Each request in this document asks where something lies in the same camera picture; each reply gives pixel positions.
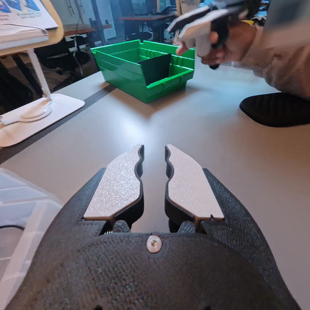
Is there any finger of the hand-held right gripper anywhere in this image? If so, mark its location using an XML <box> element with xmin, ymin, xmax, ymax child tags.
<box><xmin>167</xmin><ymin>1</ymin><xmax>244</xmax><ymax>33</ymax></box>
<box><xmin>179</xmin><ymin>10</ymin><xmax>230</xmax><ymax>43</ymax></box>

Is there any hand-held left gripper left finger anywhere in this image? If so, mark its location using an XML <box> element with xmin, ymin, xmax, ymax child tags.
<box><xmin>83</xmin><ymin>144</ymin><xmax>145</xmax><ymax>221</ymax></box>

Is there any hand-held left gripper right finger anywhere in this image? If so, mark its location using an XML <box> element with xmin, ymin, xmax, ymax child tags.
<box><xmin>164</xmin><ymin>144</ymin><xmax>225</xmax><ymax>221</ymax></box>

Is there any green plastic bin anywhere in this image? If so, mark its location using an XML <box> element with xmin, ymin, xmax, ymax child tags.
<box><xmin>90</xmin><ymin>39</ymin><xmax>195</xmax><ymax>104</ymax></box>

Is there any clear plastic storage box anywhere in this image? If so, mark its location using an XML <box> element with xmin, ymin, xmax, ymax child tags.
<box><xmin>0</xmin><ymin>167</ymin><xmax>64</xmax><ymax>310</ymax></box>

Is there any person's right forearm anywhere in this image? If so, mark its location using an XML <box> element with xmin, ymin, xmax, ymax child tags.
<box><xmin>238</xmin><ymin>24</ymin><xmax>310</xmax><ymax>98</ymax></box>

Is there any person's right hand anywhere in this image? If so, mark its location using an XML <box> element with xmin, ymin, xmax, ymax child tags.
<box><xmin>176</xmin><ymin>21</ymin><xmax>258</xmax><ymax>68</ymax></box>

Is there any brown office desk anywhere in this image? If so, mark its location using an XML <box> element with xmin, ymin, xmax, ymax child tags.
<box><xmin>119</xmin><ymin>12</ymin><xmax>180</xmax><ymax>43</ymax></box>

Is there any black bin divider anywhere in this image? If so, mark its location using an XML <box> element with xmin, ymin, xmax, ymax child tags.
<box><xmin>136</xmin><ymin>53</ymin><xmax>173</xmax><ymax>86</ymax></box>

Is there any white document stand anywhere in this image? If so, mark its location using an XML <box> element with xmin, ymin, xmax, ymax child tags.
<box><xmin>0</xmin><ymin>0</ymin><xmax>86</xmax><ymax>148</ymax></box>

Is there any printed instruction sheet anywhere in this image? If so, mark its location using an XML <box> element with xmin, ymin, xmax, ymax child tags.
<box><xmin>0</xmin><ymin>0</ymin><xmax>58</xmax><ymax>31</ymax></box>

